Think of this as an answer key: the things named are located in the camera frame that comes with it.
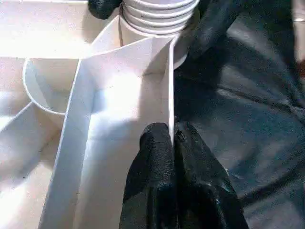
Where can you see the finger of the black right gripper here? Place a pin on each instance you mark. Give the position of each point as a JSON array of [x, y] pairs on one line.
[[212, 31], [102, 8]]

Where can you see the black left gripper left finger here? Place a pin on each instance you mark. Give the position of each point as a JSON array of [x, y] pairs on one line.
[[150, 179]]

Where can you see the white plastic table top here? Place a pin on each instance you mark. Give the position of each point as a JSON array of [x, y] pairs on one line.
[[107, 107]]

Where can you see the white plastic table leg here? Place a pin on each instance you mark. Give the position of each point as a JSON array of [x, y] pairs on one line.
[[157, 19]]

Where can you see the black plastic mat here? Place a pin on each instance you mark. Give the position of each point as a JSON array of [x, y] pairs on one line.
[[257, 119]]

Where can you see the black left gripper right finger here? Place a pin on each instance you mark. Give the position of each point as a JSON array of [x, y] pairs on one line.
[[202, 186]]

